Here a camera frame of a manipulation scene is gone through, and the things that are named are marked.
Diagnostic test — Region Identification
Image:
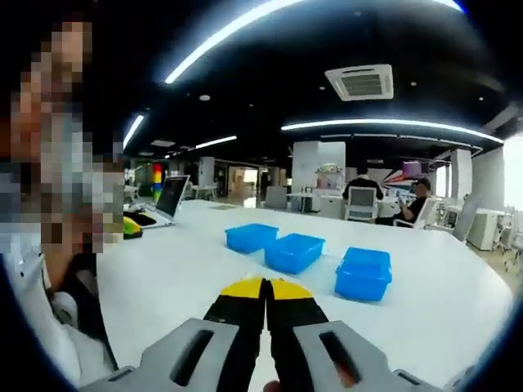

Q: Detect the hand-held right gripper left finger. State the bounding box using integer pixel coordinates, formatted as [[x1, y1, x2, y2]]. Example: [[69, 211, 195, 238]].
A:
[[79, 276, 269, 392]]

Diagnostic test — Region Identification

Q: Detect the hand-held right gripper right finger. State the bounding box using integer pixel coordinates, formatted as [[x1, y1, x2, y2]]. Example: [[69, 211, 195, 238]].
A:
[[265, 277, 445, 392]]

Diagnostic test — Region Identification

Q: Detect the blue plastic bin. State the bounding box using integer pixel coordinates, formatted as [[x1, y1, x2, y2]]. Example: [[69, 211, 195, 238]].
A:
[[264, 233, 327, 275], [334, 246, 393, 302], [224, 223, 279, 255]]

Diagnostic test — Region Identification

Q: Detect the open silver laptop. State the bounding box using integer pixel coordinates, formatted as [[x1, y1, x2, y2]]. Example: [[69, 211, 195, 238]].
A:
[[141, 174, 192, 229]]

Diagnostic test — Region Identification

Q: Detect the rainbow striped pillar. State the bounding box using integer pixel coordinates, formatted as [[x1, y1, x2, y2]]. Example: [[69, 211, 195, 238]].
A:
[[151, 162, 164, 197]]

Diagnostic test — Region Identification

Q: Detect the short ceiling light strip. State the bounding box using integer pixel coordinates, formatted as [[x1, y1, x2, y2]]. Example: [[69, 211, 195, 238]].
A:
[[122, 114, 145, 150]]

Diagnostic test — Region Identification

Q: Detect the straight ceiling light strip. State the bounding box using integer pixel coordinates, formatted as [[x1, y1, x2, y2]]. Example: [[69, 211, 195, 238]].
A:
[[194, 135, 238, 150]]

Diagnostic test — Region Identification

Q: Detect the white mesh office chair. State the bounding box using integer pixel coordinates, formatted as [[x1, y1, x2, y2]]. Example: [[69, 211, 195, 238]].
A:
[[392, 198, 438, 229], [345, 186, 379, 224]]

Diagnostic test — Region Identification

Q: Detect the white display shelf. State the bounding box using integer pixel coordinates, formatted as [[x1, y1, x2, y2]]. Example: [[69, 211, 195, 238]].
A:
[[314, 163, 346, 191]]

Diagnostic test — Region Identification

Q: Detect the long curved ceiling light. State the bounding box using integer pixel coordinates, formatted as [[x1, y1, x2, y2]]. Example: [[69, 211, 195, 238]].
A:
[[164, 0, 467, 86]]

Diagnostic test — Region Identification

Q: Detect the purple screen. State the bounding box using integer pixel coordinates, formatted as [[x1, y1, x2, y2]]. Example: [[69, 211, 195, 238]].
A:
[[402, 160, 430, 175]]

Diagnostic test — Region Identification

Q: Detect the curved ceiling light strip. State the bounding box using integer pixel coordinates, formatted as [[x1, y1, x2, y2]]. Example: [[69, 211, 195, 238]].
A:
[[280, 118, 506, 144]]

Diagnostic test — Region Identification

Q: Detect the ceiling air conditioner vent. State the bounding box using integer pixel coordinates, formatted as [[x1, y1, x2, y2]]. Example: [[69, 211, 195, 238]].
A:
[[324, 64, 395, 102]]

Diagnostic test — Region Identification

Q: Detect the striped flag wall poster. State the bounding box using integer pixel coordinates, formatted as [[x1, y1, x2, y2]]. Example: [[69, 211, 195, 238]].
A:
[[386, 169, 409, 187]]

